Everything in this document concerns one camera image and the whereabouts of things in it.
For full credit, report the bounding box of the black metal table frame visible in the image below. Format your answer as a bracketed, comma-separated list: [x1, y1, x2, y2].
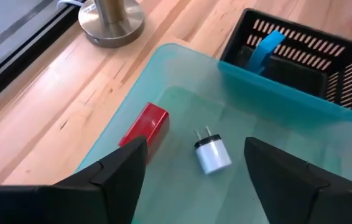
[0, 0, 85, 114]

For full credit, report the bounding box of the red charger block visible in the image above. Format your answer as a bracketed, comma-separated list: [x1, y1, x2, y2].
[118, 101, 170, 164]

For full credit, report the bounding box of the white round black-top charger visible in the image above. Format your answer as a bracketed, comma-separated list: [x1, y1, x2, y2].
[193, 125, 233, 175]

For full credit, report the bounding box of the black slotted plastic basket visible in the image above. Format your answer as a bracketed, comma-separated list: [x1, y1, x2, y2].
[219, 7, 352, 113]

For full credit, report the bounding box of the black flat slab device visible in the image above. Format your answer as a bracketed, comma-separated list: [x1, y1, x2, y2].
[236, 45, 329, 99]

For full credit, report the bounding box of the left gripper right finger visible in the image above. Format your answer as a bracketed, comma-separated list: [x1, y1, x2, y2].
[243, 136, 352, 224]

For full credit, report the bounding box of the cyan plastic device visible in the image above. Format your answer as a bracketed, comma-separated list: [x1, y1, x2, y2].
[246, 29, 287, 75]

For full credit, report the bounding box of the teal translucent plastic bin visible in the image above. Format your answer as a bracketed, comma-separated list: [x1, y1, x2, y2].
[75, 42, 352, 224]

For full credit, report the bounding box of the white-shade metal table lamp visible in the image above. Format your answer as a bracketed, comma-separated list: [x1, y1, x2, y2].
[78, 0, 146, 49]

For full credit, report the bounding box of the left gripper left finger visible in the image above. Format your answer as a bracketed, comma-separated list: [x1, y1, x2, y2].
[0, 135, 148, 224]

